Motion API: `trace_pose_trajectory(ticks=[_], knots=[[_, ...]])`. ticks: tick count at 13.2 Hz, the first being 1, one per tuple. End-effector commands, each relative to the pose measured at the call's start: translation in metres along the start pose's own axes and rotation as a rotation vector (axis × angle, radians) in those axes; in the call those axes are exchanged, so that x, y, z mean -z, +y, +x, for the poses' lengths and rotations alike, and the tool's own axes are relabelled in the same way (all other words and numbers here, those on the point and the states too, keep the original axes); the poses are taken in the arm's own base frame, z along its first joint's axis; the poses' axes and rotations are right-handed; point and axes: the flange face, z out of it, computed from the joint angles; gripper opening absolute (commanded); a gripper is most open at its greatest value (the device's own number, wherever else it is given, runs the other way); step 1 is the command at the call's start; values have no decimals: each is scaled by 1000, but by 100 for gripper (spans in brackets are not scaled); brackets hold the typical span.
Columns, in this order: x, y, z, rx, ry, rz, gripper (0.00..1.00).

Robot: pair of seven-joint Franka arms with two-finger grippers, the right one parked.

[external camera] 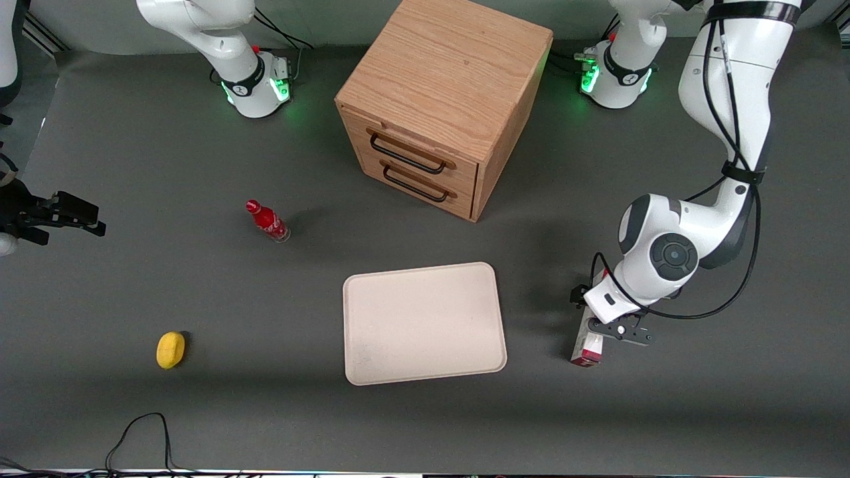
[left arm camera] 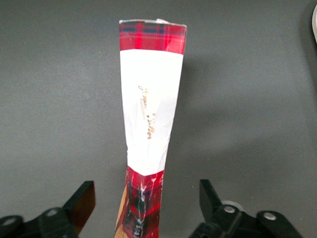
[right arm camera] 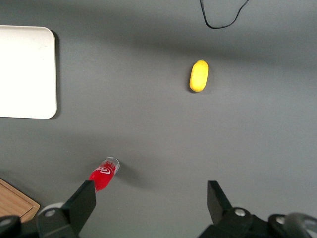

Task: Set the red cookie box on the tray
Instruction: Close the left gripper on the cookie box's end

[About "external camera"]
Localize aluminium frame rail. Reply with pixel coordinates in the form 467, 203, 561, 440
23, 12, 70, 55

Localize dark grey table mat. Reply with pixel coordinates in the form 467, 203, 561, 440
0, 27, 850, 475

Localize black metal drawer handle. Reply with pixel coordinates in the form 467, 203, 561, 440
382, 164, 450, 203
369, 133, 448, 175

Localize wooden drawer front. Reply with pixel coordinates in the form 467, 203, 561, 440
340, 106, 479, 193
355, 143, 476, 221

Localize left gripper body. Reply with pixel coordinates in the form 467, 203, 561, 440
571, 274, 644, 327

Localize black left base cables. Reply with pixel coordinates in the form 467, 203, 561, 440
550, 17, 620, 75

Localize black cable on table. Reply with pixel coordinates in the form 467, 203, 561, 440
0, 412, 246, 478

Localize red cookie box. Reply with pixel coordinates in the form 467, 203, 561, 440
570, 268, 613, 367

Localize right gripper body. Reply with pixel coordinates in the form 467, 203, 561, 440
0, 177, 55, 247

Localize yellow lemon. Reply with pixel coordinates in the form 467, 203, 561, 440
156, 331, 187, 370

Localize wooden drawer cabinet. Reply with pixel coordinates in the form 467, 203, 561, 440
334, 0, 555, 223

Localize black right base cables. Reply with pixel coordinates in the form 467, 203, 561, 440
254, 7, 314, 84

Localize red soda bottle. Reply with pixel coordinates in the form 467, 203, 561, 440
245, 199, 292, 244

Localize beige plastic tray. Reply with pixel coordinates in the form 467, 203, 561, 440
343, 262, 508, 386

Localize black base cables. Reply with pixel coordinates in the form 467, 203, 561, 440
550, 17, 620, 75
254, 7, 314, 84

